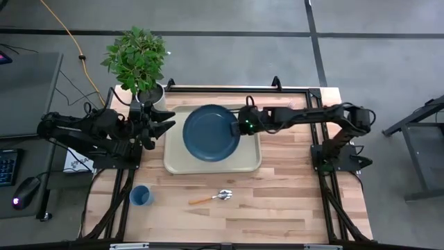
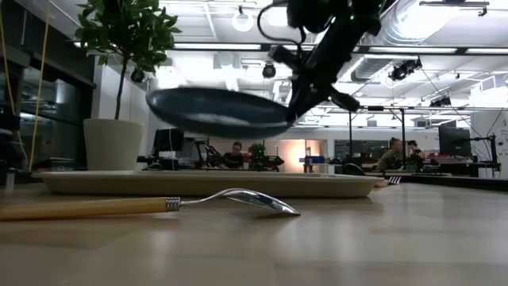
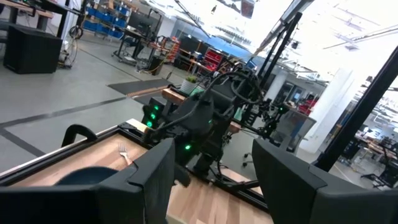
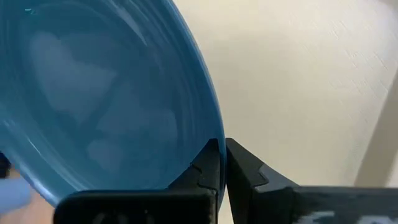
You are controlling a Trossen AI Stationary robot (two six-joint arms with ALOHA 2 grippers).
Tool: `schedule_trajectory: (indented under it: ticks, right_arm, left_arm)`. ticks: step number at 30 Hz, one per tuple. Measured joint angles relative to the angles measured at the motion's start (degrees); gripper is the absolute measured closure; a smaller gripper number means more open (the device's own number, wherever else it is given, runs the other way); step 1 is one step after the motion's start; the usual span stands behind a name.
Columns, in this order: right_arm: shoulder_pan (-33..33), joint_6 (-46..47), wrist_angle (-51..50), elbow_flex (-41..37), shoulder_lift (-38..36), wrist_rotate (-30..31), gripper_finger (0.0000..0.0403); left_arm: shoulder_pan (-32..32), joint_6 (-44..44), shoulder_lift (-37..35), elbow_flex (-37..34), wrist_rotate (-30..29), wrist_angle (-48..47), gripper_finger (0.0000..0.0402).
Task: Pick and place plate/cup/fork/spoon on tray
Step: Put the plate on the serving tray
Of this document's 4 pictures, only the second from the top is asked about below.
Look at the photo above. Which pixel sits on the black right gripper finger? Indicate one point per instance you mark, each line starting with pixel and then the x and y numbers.
pixel 299 97
pixel 313 99

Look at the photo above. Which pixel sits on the dark blue plate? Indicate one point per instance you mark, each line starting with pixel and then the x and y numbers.
pixel 214 113

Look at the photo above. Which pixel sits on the beige plastic tray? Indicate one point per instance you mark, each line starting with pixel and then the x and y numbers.
pixel 206 186

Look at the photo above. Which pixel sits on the black hanging ceiling spotlight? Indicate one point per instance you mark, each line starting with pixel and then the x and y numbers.
pixel 268 70

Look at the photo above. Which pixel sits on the blue storage box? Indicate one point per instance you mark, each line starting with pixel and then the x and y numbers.
pixel 314 159

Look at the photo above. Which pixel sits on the small green desk plant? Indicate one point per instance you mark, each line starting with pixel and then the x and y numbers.
pixel 257 153

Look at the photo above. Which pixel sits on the black track light cluster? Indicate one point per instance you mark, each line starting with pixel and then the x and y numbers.
pixel 402 69

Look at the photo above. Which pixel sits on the black domed object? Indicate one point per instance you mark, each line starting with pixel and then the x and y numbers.
pixel 352 170

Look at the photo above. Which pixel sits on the long ceiling light bar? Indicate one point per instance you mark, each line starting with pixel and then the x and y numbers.
pixel 412 50

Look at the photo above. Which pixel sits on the person seated at desk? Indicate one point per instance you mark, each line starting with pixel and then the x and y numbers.
pixel 233 158

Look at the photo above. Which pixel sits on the person with hair bun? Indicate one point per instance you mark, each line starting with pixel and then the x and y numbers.
pixel 389 157

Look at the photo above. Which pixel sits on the person behind monitor desk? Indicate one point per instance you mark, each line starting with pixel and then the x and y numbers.
pixel 415 150

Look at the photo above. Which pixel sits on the small black computer monitor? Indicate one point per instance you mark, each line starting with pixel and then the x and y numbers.
pixel 168 140

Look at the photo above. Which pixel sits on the large black computer monitor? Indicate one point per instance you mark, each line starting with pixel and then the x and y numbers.
pixel 454 141

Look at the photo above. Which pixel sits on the green leafy indoor tree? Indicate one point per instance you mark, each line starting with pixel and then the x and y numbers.
pixel 127 32

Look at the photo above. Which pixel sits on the white plant pot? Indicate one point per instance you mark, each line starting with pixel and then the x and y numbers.
pixel 113 145

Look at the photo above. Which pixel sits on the small white cylinder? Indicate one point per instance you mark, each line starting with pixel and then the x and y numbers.
pixel 10 179

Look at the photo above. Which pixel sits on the silver ventilation duct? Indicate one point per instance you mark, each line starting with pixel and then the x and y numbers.
pixel 397 24

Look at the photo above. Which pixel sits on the black metal frame stand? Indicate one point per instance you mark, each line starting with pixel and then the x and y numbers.
pixel 402 135

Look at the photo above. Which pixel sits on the black table edge rail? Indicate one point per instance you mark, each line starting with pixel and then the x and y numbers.
pixel 460 182

